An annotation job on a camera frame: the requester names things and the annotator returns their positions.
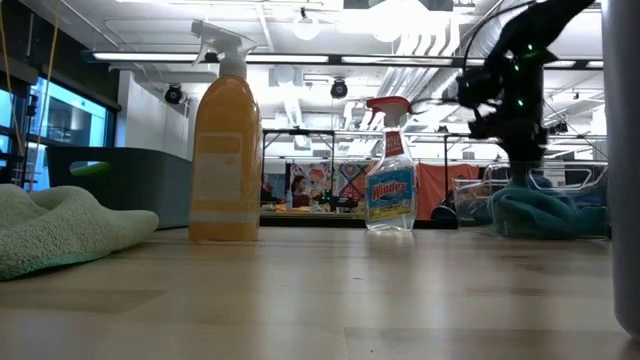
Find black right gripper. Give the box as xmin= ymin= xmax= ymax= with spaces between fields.
xmin=468 ymin=112 xmax=550 ymax=189

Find blue microfiber towel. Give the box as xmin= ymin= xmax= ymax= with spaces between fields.
xmin=469 ymin=174 xmax=610 ymax=239

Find pale green microfiber towel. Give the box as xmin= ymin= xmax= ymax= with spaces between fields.
xmin=0 ymin=183 xmax=160 ymax=282

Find clear plastic basket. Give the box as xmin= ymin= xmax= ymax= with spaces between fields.
xmin=452 ymin=159 xmax=610 ymax=239

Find orange cloth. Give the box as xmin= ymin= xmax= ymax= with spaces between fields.
xmin=415 ymin=162 xmax=480 ymax=221

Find black round object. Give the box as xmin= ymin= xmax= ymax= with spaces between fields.
xmin=430 ymin=185 xmax=457 ymax=221

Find clear Windex spray bottle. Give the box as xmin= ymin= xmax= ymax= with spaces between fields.
xmin=363 ymin=95 xmax=418 ymax=233

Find black overhead light bar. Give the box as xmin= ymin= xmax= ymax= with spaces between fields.
xmin=82 ymin=49 xmax=604 ymax=70

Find colourful patterned quilt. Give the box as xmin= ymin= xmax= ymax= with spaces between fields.
xmin=289 ymin=160 xmax=377 ymax=214

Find white round pendant lamp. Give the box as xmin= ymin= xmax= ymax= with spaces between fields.
xmin=292 ymin=10 xmax=321 ymax=41

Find orange spray bottle white trigger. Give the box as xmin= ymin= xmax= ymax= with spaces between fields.
xmin=187 ymin=19 xmax=263 ymax=243

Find dark green plastic basket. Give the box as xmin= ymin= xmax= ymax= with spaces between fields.
xmin=45 ymin=145 xmax=194 ymax=231

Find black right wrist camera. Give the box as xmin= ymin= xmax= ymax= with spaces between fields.
xmin=456 ymin=67 xmax=503 ymax=110

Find black aluminium rig frame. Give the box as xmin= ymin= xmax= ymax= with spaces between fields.
xmin=259 ymin=212 xmax=457 ymax=230

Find glass window dark frame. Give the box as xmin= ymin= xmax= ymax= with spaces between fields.
xmin=0 ymin=74 xmax=120 ymax=194

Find yellow hanging cord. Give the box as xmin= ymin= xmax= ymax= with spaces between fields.
xmin=0 ymin=0 xmax=25 ymax=157
xmin=29 ymin=0 xmax=61 ymax=192

